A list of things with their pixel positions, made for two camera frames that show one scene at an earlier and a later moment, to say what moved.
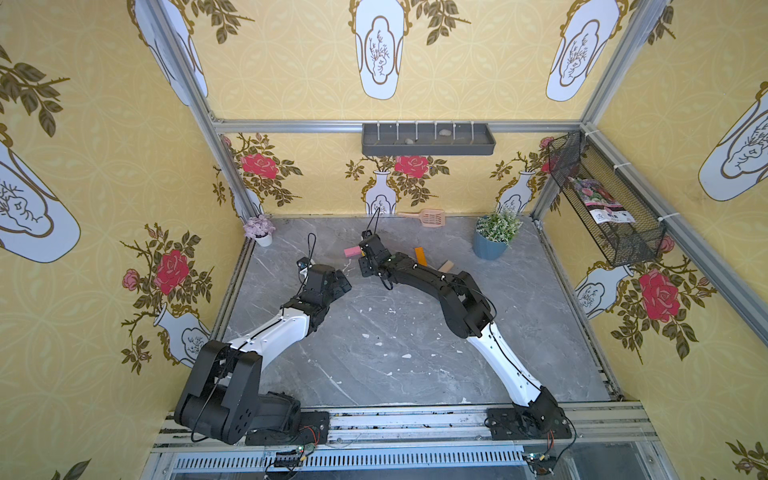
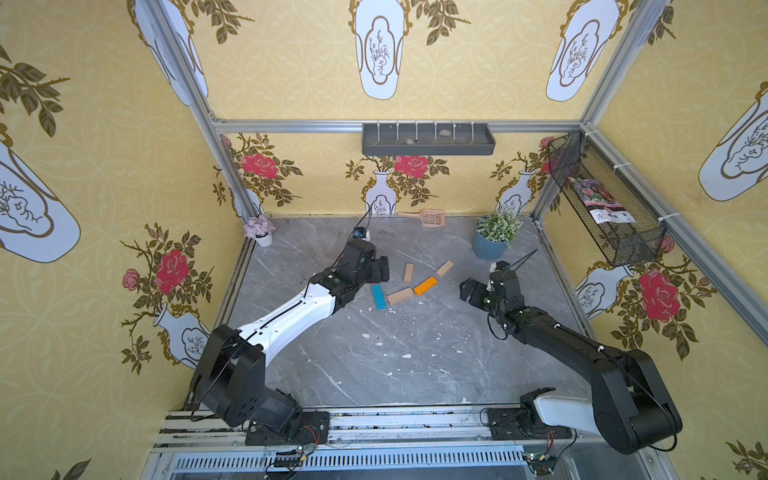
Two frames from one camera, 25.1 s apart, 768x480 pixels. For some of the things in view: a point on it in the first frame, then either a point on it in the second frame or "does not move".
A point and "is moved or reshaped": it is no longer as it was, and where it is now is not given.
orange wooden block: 421,256 is moved or reshaped
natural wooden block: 447,266 does not move
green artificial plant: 499,226 does not move
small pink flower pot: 261,228 does not move
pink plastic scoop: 428,217 does not move
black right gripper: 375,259 → 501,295
